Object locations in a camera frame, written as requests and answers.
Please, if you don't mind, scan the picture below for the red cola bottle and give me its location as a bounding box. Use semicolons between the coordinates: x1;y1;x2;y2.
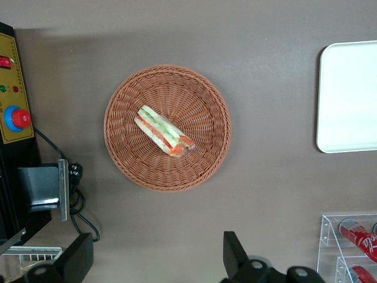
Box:
338;218;377;263
347;265;377;283

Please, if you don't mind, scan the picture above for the clear acrylic bottle rack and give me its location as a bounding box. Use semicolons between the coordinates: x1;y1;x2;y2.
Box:
316;213;377;283

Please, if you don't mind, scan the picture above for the bagged bread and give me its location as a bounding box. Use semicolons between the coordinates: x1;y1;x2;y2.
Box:
19;261;41;272

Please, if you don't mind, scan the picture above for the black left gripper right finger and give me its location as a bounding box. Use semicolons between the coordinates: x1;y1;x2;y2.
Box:
220;231;276;283

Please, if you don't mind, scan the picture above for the grey metal machine tray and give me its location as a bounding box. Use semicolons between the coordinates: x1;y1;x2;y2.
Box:
17;159;70;222

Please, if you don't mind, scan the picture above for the black power cable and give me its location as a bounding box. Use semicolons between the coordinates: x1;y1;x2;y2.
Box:
33;127;101;243

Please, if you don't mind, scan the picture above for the red emergency stop button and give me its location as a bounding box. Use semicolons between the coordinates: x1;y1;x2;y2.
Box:
4;105;32;133

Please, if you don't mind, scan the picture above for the white wire rack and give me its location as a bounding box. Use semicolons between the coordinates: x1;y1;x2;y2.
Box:
0;246;64;283

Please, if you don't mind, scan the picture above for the vegetable sandwich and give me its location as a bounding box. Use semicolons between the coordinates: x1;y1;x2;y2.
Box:
134;105;196;159

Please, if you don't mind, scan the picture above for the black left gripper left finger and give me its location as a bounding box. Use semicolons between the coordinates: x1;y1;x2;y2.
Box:
27;232;94;283

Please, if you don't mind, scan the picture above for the cream rectangular tray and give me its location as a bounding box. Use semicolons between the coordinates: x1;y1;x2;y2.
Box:
316;40;377;154

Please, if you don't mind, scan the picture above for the round brown wicker basket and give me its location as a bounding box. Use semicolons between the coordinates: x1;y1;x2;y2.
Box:
102;64;233;193

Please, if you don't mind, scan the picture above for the black machine with yellow panel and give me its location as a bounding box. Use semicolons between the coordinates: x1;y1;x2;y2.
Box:
0;22;70;256

